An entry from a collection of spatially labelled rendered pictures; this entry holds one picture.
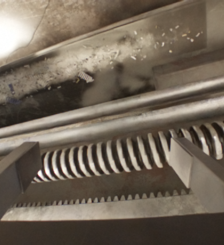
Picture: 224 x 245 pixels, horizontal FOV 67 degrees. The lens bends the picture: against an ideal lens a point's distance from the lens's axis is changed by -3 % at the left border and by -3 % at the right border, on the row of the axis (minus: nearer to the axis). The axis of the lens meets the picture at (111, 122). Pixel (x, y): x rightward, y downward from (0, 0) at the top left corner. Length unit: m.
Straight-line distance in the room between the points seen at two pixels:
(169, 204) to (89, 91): 0.39
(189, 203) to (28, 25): 0.93
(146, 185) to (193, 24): 0.37
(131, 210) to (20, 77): 0.48
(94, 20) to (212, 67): 0.58
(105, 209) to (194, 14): 0.43
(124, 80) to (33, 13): 0.60
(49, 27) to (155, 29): 0.59
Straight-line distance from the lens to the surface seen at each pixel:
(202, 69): 0.44
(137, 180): 0.28
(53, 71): 0.53
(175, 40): 0.48
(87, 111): 0.30
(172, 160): 0.17
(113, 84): 0.50
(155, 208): 0.23
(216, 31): 0.50
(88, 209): 0.26
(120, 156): 0.19
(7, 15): 1.02
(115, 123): 0.24
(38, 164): 0.17
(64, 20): 0.91
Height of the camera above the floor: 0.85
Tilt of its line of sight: 51 degrees down
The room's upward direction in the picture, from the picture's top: 172 degrees counter-clockwise
